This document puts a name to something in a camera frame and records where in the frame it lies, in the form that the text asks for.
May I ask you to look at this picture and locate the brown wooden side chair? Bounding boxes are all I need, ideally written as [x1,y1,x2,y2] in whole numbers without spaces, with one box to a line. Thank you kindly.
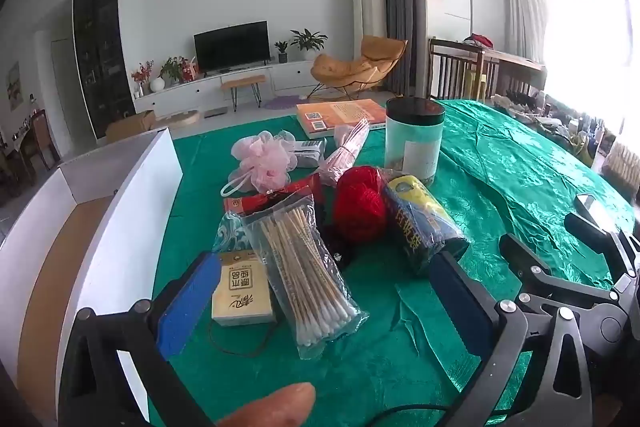
[20,109,61,178]

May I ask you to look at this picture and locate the dark wooden slatted chair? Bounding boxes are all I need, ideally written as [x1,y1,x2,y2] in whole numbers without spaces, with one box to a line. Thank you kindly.
[429,38,547,102]

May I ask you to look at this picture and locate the red flower bouquet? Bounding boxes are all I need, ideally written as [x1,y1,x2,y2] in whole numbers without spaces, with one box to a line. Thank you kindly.
[131,61,153,95]

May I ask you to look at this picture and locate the blue white patterned pouch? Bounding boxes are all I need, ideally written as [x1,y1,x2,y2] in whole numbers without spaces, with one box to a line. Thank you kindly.
[212,212,261,258]

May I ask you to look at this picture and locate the white standing air conditioner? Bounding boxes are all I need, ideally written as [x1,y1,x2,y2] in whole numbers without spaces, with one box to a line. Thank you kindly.
[350,0,388,68]

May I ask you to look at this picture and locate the orange book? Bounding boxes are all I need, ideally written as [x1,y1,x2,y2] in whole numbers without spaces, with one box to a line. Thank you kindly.
[296,98,396,138]

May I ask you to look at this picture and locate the green patterned tablecloth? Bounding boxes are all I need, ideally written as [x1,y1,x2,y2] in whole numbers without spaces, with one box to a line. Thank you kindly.
[150,99,638,427]

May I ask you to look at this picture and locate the white television cabinet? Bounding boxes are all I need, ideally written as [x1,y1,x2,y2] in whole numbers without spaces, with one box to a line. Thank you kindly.
[134,59,321,118]

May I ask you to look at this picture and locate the red yarn ball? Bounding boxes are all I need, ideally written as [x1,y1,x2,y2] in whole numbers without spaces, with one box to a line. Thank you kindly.
[332,165,396,244]

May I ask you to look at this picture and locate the tall black display cabinet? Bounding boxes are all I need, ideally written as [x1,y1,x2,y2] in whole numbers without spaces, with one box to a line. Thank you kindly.
[72,0,137,140]

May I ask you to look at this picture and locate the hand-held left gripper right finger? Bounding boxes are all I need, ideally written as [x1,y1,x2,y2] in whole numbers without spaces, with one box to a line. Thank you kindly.
[429,251,596,427]

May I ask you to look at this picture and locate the framed wall picture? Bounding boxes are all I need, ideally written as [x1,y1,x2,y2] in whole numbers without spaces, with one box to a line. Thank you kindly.
[6,62,22,112]

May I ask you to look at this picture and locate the cotton swab bag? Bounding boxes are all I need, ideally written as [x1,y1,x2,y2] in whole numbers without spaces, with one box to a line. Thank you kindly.
[243,192,370,360]

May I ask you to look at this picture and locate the person's left hand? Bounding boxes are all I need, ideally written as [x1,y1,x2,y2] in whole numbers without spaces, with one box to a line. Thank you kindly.
[216,382,317,427]

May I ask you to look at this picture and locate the red paper packet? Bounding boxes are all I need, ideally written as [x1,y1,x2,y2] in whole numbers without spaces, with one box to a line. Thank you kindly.
[223,172,326,215]

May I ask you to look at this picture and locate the black lace hair net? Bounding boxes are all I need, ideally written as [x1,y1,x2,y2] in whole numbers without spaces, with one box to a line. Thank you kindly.
[315,207,361,268]

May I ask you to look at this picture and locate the clear jar with black lid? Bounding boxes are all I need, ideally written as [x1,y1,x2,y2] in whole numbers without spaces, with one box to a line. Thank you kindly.
[384,97,446,185]

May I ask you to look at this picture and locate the white sheer curtain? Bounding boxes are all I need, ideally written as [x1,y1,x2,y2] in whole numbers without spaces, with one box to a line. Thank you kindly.
[501,0,556,62]

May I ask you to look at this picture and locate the purple floor mat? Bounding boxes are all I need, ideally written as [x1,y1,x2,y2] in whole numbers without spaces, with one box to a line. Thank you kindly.
[264,94,313,110]

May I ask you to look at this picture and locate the beige tissue pack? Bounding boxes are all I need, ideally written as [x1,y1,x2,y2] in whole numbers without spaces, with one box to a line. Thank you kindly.
[211,249,277,327]

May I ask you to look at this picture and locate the wooden stool with metal legs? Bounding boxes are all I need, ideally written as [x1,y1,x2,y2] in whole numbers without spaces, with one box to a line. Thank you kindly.
[221,74,267,112]

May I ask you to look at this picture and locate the row of windowsill knickknacks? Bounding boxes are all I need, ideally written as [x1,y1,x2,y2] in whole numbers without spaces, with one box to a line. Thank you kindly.
[492,89,621,168]

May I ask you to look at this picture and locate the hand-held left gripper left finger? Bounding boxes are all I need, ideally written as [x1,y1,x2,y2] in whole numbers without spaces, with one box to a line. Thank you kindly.
[59,251,223,427]

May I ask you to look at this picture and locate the white walled cardboard box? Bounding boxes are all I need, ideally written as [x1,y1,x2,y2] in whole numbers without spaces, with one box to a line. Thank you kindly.
[0,127,183,427]

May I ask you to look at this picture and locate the bushy green plant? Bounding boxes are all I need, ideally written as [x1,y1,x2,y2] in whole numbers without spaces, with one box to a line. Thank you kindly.
[160,56,187,84]

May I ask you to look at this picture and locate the brown cardboard box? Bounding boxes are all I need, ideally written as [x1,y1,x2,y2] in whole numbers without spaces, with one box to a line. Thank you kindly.
[106,109,157,142]

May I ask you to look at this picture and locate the flat screen television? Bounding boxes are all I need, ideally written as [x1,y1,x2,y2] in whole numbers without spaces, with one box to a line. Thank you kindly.
[194,21,271,72]

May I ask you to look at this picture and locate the grey plastic packet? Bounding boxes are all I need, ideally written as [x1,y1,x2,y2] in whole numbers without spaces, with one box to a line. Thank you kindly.
[292,139,327,170]

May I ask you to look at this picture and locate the orange lounge chair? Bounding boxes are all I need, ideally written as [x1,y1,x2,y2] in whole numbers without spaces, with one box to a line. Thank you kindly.
[306,35,408,100]

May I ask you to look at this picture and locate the pink packet bundle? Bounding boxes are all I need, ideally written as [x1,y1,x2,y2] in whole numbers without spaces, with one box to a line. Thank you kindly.
[317,118,371,188]

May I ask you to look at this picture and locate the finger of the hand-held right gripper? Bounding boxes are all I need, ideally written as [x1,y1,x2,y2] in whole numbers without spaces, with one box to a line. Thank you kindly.
[499,233,626,337]
[564,210,640,280]

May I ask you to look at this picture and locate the beige floor pad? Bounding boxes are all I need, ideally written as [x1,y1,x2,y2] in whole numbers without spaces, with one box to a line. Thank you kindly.
[155,109,201,128]

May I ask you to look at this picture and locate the pink mesh bath pouf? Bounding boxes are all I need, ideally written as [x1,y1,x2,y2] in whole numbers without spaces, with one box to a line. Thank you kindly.
[221,130,297,198]

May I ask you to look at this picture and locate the blue yellow roll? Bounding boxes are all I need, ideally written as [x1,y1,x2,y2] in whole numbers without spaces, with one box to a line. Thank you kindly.
[382,174,471,275]

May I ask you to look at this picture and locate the large potted green plant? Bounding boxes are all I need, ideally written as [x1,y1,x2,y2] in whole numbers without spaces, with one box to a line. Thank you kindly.
[290,28,328,60]

